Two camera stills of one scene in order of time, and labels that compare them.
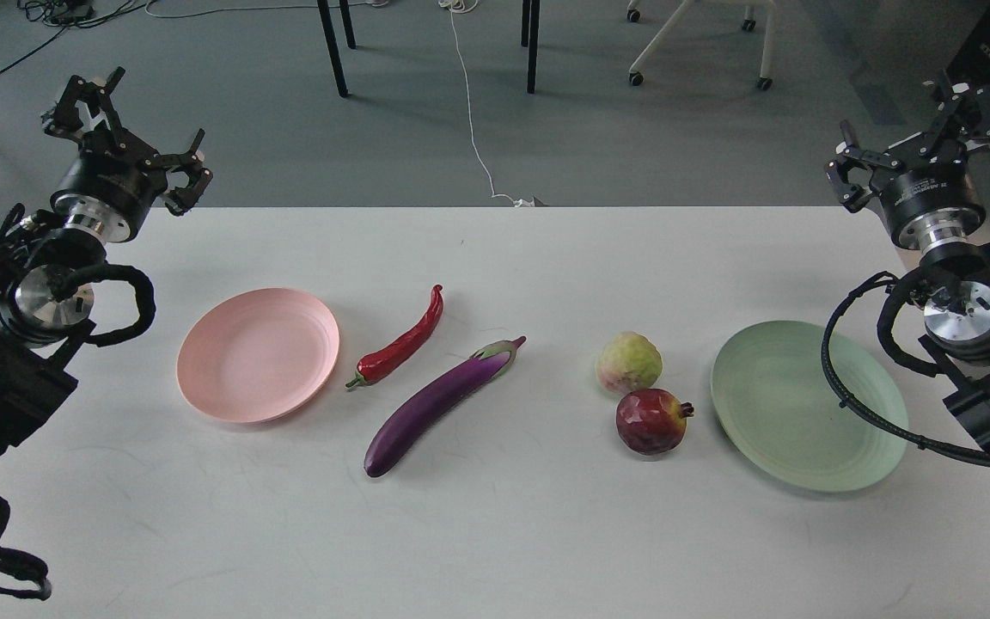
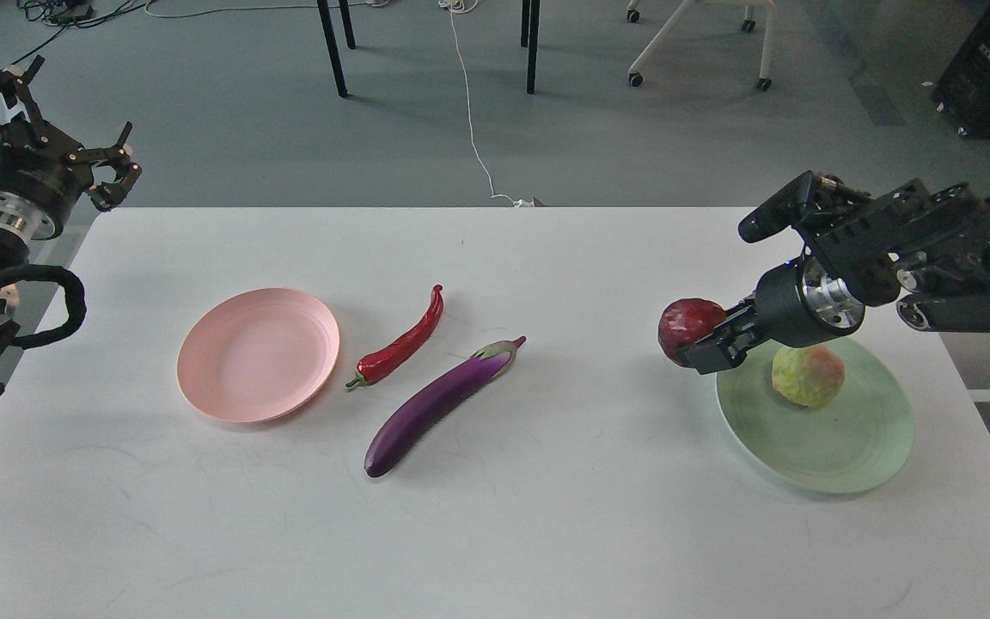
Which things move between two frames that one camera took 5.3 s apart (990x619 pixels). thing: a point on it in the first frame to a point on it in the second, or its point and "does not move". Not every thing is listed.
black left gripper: x=106 y=191 to x=35 y=180
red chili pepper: x=370 y=365 does not move
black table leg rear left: x=351 y=41 does not move
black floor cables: x=62 y=15 does not move
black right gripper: x=927 y=197 to x=800 y=303
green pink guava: x=629 y=362 to x=808 y=376
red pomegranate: x=650 y=421 to x=683 y=321
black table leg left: x=333 y=46 does not move
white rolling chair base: x=764 y=82 does not move
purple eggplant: x=417 y=415 does not move
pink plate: x=259 y=356 does not move
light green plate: x=776 y=407 does not move
